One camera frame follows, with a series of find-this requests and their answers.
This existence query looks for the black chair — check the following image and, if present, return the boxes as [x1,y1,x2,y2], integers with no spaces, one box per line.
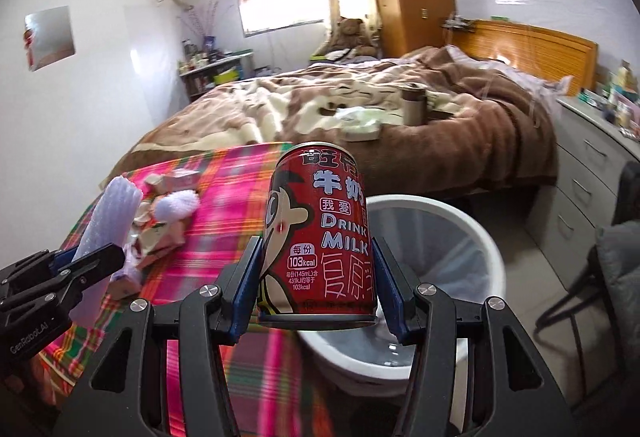
[537,162,640,398]

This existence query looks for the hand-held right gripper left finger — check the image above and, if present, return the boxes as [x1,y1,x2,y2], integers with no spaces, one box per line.
[52,234,263,437]

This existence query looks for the white round trash bin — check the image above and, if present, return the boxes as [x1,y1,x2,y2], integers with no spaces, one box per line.
[295,194,506,393]

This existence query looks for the row of bottles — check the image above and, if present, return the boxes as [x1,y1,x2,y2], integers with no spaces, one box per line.
[179,37,236,72]

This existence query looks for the bright window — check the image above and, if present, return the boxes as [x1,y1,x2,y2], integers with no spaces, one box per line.
[237,0,328,38]

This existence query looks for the white fluffy ball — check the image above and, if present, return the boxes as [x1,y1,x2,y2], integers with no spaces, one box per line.
[150,191,202,223]

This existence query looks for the red milk drink can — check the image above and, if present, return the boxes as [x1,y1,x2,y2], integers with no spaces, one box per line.
[256,142,378,330]

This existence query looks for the clutter of small containers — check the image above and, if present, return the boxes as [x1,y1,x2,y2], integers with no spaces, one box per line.
[580,59,640,140]

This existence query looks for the grey drawer dresser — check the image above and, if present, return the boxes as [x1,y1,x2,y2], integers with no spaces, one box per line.
[522,94,640,273]

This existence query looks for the wooden bed headboard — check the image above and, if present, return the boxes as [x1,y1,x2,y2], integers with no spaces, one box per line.
[457,19,598,95]

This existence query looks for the brown teddy bear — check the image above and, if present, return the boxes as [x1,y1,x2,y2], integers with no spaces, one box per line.
[327,17,378,60]

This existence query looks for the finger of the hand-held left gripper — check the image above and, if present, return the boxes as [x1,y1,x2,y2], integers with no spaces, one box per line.
[0,243,126,318]
[0,248,76,290]

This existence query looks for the pink green plaid cloth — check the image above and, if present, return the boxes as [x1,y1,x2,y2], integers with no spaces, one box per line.
[40,142,341,437]

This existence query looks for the white shelf unit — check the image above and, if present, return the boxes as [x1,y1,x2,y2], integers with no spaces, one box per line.
[177,49,256,102]

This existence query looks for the brown cream bed blanket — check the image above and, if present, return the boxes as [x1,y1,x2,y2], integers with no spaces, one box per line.
[97,46,576,195]

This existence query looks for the steel thermos flask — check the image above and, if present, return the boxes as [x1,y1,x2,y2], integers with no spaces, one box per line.
[401,86,428,125]

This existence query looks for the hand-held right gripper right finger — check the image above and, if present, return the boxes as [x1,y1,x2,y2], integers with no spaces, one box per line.
[369,237,571,437]

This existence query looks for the green white tissue pack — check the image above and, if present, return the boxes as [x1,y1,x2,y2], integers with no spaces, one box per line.
[336,107,383,142]

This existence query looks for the white foam sheet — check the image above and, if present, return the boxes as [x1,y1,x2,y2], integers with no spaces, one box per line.
[70,176,143,323]

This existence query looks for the decorative purple branches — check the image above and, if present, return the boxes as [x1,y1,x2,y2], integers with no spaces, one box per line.
[177,0,236,42]

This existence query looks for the small grey ornament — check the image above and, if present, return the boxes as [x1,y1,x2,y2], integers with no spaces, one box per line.
[440,14,476,32]

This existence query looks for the shiny wall poster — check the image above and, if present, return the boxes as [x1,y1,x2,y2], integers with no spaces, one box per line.
[24,6,77,72]

